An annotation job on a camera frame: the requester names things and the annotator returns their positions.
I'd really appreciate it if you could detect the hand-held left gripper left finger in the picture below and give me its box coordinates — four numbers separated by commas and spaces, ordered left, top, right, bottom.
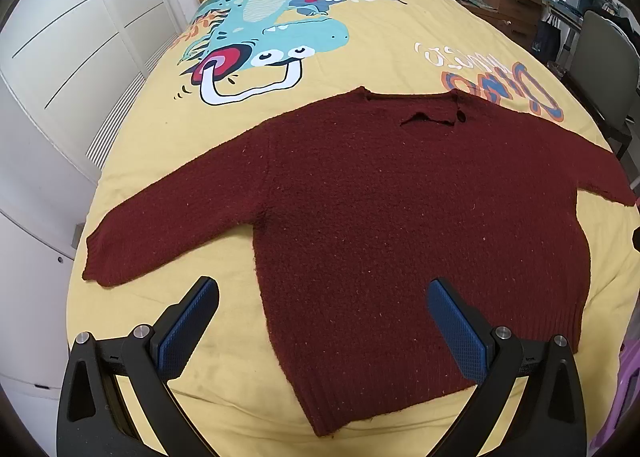
56, 276, 221, 457

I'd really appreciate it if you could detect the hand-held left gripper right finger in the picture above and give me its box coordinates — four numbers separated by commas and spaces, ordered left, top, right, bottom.
427, 278, 587, 457

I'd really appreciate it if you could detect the dark red knit sweater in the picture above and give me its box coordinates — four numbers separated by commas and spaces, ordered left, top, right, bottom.
82, 85, 637, 437

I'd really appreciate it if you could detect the grey chair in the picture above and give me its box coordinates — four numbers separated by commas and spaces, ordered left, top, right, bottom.
562, 11, 640, 160

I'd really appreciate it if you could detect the dark blue bag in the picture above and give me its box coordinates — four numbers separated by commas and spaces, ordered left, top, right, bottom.
531, 19, 563, 62

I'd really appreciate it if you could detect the yellow printed bedspread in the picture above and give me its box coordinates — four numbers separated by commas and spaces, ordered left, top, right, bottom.
65, 0, 640, 457

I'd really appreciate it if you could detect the white wardrobe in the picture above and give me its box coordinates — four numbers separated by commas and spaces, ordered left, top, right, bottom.
0, 0, 201, 388

